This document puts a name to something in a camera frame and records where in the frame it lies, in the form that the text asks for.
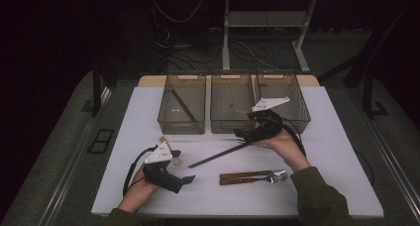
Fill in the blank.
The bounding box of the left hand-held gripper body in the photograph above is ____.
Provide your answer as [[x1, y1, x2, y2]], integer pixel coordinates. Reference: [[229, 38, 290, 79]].
[[142, 140, 184, 194]]

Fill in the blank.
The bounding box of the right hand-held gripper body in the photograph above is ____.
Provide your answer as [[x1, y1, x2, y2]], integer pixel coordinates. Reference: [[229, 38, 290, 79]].
[[246, 96, 291, 144]]

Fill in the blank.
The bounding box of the smoky clear plastic bin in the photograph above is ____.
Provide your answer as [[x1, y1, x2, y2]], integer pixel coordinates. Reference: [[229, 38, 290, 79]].
[[210, 69, 258, 135], [256, 69, 312, 135], [157, 70, 207, 136]]

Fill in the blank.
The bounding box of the black chopstick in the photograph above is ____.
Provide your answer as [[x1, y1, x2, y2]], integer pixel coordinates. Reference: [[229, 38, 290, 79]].
[[187, 142, 253, 170]]

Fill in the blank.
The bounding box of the wooden-handled fork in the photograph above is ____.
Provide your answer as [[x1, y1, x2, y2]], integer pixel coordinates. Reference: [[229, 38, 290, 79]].
[[219, 169, 287, 180]]

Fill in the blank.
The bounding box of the wood-handled fork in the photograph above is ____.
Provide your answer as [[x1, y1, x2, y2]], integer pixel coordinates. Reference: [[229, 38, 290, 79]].
[[219, 170, 289, 186]]

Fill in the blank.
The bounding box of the brown chopstick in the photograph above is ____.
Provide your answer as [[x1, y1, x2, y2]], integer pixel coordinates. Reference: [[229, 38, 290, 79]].
[[168, 87, 198, 122]]

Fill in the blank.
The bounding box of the person's left hand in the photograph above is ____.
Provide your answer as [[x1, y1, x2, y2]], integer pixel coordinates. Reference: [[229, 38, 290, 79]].
[[129, 169, 161, 204]]

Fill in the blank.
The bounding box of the person's right hand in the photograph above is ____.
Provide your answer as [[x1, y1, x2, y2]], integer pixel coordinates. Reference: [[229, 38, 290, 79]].
[[259, 128, 312, 173]]

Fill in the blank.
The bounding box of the black metal stand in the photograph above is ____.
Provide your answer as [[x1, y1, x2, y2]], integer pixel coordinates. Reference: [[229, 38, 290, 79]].
[[362, 63, 390, 120], [80, 61, 104, 119]]

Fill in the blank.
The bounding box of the left hand-held gripper cable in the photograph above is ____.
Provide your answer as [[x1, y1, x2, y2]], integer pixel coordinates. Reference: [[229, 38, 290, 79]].
[[122, 145, 158, 198]]

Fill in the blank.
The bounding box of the hand-held gripper cable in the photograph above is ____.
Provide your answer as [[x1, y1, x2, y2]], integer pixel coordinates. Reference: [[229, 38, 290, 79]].
[[280, 117, 307, 158], [122, 145, 158, 198]]

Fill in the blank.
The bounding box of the right hand-held gripper cable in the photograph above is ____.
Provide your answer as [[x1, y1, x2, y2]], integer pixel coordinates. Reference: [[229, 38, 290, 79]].
[[280, 117, 307, 158]]

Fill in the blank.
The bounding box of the bundle of black floor cables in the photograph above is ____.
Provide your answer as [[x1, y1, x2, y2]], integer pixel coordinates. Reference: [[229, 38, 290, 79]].
[[155, 24, 281, 71]]

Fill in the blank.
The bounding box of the grey metal desk frame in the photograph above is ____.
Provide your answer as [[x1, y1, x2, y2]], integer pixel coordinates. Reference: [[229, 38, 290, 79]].
[[210, 0, 366, 74]]

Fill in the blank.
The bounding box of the white hanging cable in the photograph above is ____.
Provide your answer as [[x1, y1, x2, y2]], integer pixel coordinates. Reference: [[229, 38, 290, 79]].
[[152, 0, 204, 24]]

